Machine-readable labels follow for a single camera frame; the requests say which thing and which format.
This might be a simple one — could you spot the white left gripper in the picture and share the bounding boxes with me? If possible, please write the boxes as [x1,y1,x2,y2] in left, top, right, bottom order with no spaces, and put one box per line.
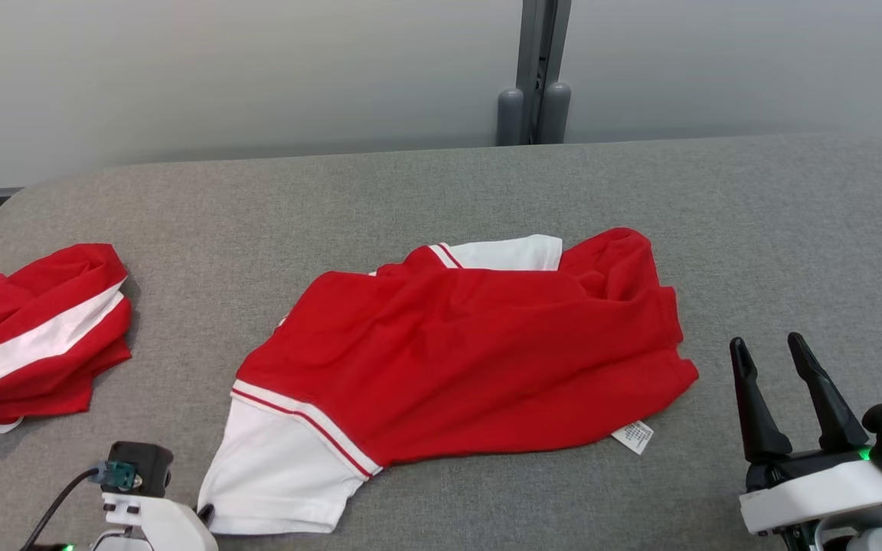
[89,492,220,551]

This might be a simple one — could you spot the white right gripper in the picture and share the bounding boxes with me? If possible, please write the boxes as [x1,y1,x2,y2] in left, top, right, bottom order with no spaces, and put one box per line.
[730,331,882,535]

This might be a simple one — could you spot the red shorts with white stripe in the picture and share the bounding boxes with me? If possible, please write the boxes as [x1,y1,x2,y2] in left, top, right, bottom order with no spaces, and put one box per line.
[0,243,133,434]

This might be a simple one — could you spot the red jersey with white sleeves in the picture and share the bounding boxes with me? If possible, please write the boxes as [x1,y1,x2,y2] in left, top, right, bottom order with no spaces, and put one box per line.
[196,227,700,535]

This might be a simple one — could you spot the teal left camera plug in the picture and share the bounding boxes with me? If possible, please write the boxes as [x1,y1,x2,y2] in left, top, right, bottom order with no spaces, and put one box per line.
[89,461,140,491]

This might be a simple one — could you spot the black left camera cable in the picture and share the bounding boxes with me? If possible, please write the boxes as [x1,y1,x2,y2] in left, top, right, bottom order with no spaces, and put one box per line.
[20,468,101,551]

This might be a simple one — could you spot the grey metal partition post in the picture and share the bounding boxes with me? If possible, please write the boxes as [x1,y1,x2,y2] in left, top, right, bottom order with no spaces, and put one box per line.
[496,0,573,146]

